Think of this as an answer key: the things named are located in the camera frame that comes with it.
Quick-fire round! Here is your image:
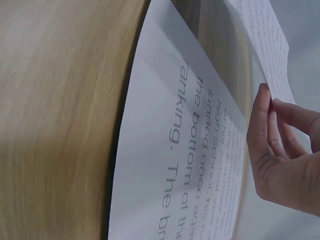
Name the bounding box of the person's right hand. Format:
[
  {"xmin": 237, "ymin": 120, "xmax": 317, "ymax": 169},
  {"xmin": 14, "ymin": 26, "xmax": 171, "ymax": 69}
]
[{"xmin": 245, "ymin": 83, "xmax": 320, "ymax": 216}]

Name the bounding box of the large print white paper sheet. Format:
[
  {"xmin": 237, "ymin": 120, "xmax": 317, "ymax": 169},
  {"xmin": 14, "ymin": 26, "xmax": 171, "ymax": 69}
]
[{"xmin": 107, "ymin": 0, "xmax": 247, "ymax": 240}]

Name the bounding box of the small print white paper sheet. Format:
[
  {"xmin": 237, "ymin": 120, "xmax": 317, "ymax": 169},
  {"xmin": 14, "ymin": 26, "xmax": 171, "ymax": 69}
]
[{"xmin": 228, "ymin": 0, "xmax": 300, "ymax": 105}]

